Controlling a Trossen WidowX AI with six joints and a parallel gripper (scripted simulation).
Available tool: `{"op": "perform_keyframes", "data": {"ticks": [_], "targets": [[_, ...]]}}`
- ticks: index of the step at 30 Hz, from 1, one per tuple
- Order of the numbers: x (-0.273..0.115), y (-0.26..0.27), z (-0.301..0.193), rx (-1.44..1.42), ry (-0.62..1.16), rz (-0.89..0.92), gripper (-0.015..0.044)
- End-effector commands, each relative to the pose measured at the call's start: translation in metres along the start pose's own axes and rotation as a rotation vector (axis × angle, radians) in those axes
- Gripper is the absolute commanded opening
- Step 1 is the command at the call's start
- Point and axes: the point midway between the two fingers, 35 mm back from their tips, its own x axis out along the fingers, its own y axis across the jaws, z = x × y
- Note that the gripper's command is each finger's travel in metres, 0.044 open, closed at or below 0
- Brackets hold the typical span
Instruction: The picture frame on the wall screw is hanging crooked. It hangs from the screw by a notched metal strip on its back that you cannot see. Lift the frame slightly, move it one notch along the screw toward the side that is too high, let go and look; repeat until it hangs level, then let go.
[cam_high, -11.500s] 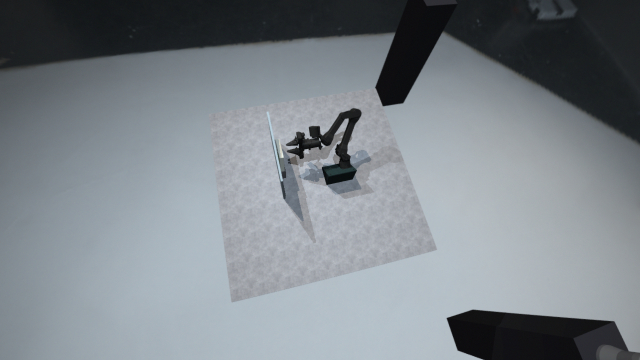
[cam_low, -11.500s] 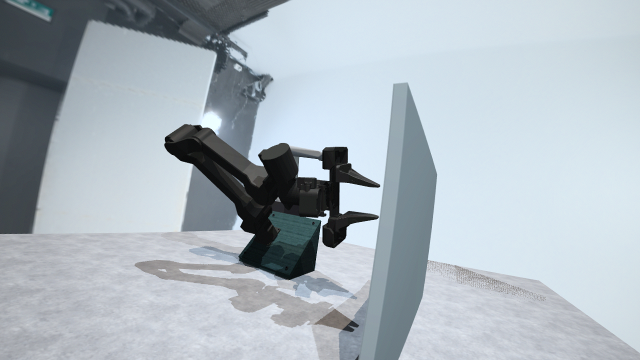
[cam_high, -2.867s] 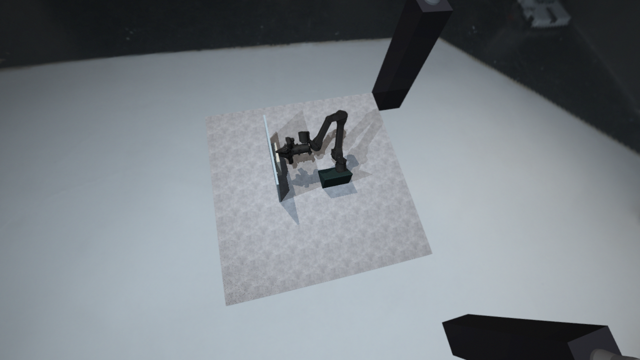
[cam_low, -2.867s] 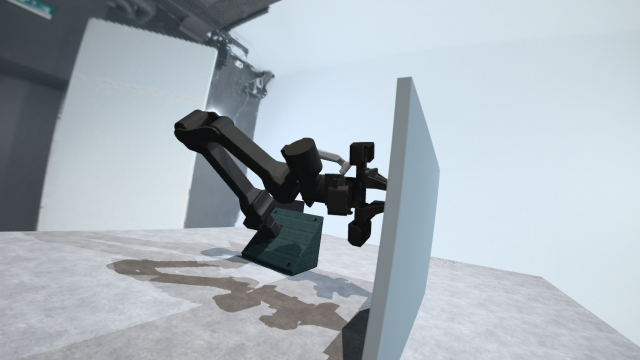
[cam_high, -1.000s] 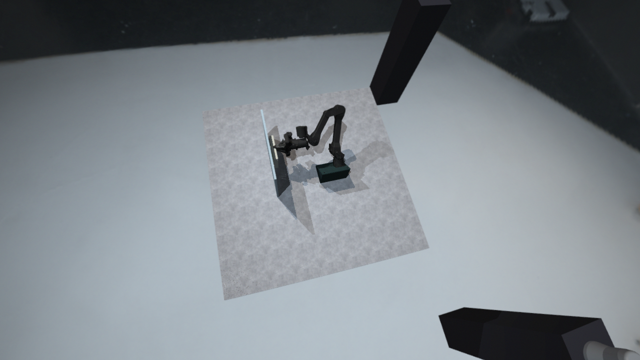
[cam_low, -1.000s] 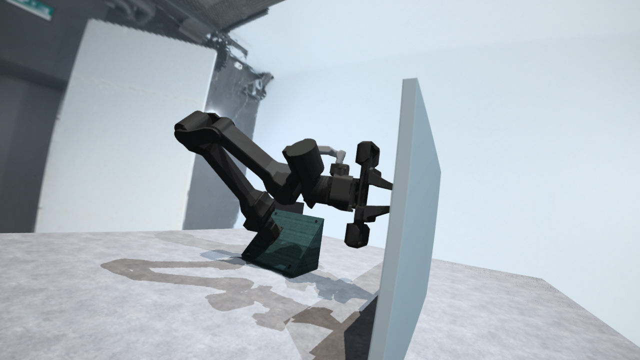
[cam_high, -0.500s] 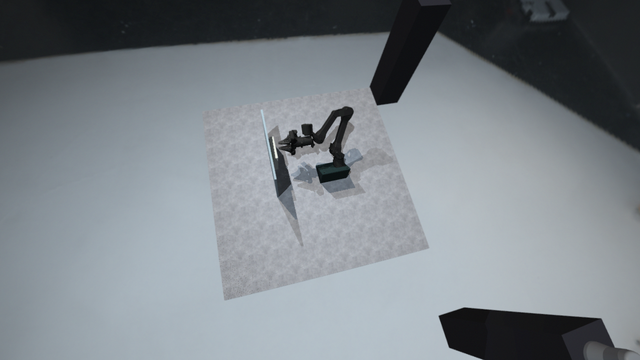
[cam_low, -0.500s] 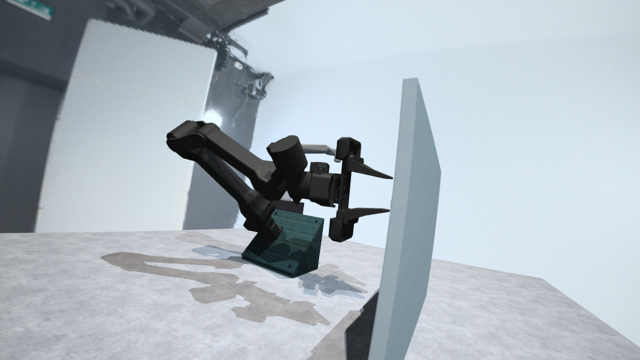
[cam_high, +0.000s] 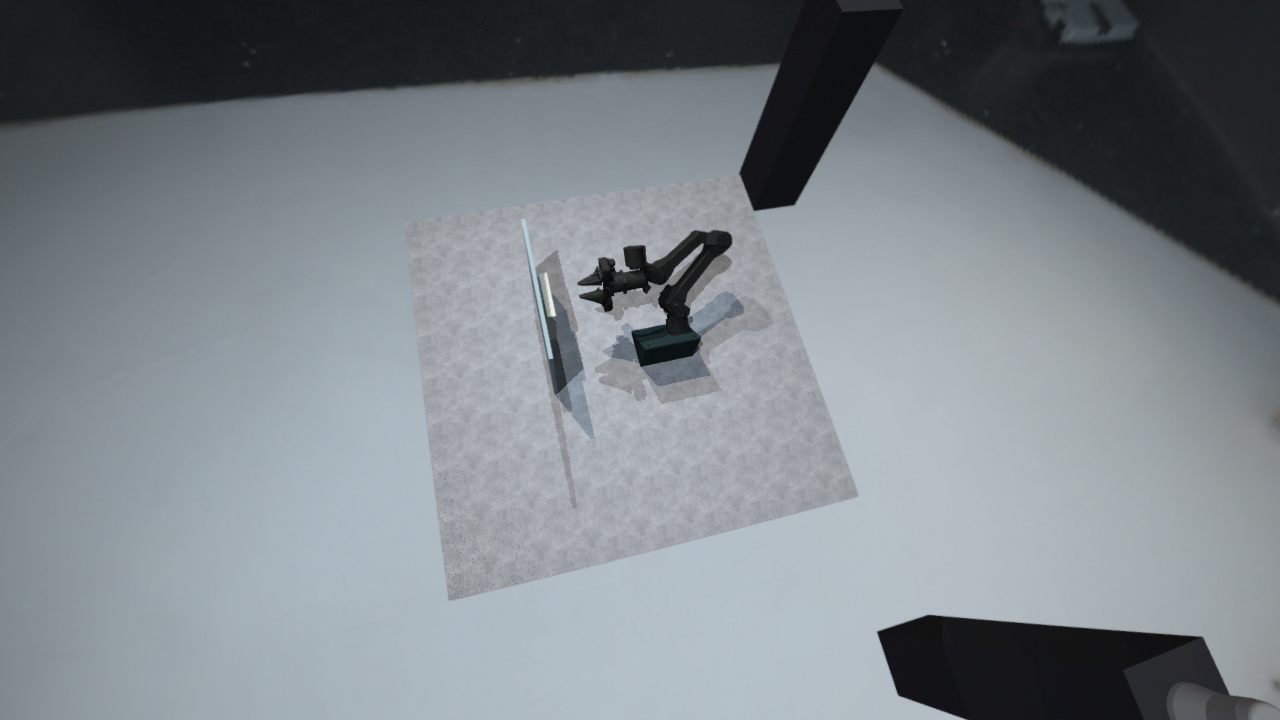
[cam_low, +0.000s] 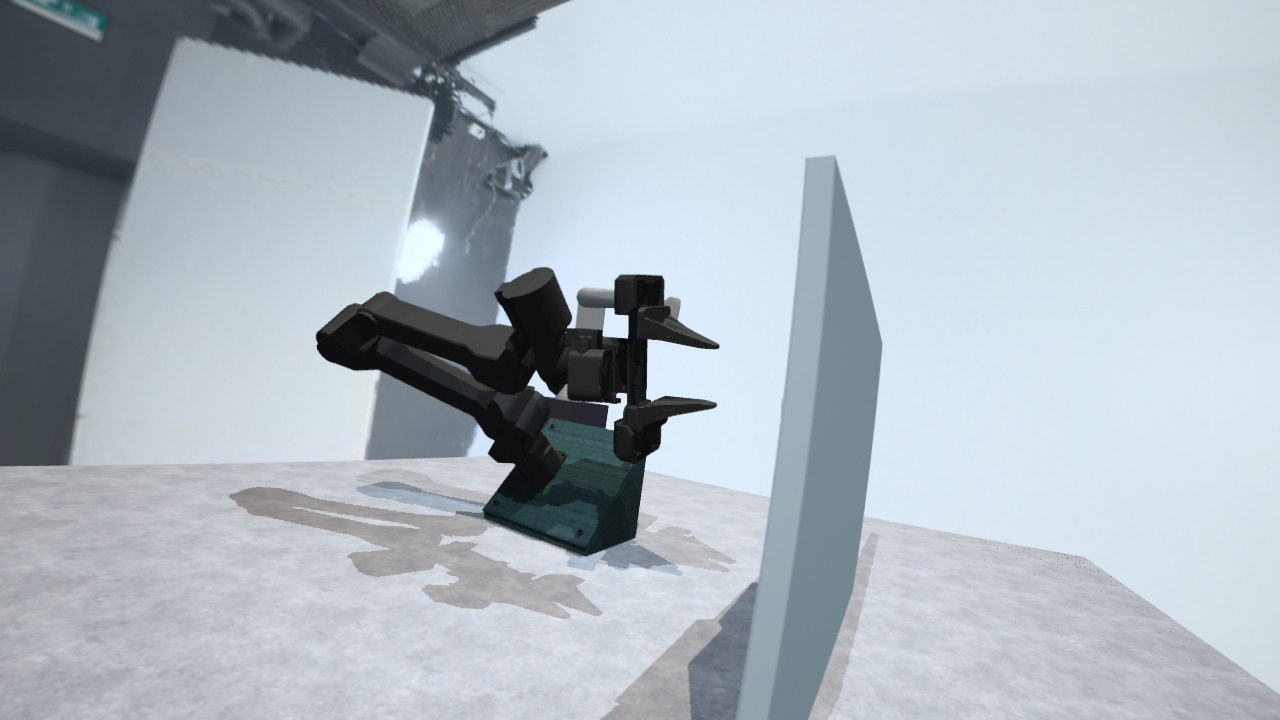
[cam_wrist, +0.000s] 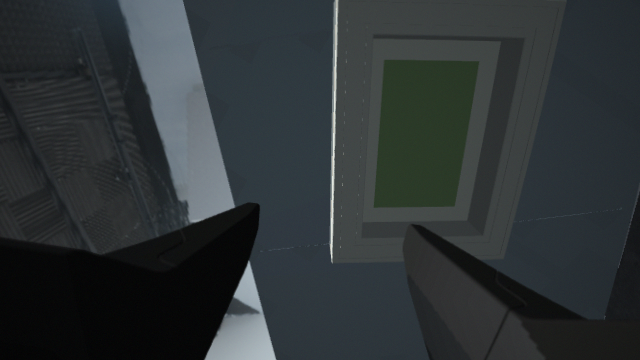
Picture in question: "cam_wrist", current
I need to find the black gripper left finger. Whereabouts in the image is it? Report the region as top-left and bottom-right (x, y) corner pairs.
(0, 202), (260, 360)

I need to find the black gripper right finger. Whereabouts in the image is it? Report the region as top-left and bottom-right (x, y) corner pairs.
(403, 224), (640, 360)

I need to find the grey picture frame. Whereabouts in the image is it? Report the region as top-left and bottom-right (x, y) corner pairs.
(330, 0), (567, 263)

